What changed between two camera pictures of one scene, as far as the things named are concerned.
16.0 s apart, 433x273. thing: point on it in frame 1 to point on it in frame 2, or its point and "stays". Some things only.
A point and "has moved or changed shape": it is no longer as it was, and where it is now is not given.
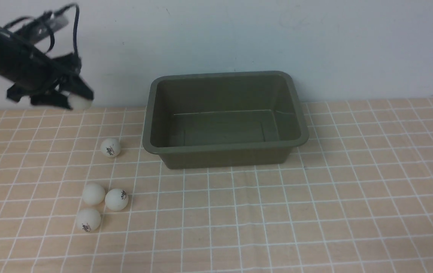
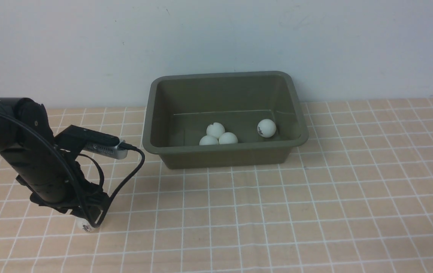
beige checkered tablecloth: (375, 189) stays
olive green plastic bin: (222, 119) stays
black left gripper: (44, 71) to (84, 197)
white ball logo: (110, 147) has moved or changed shape
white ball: (88, 220) stays
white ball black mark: (116, 200) to (215, 129)
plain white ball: (79, 102) to (208, 140)
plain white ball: (93, 194) has moved or changed shape
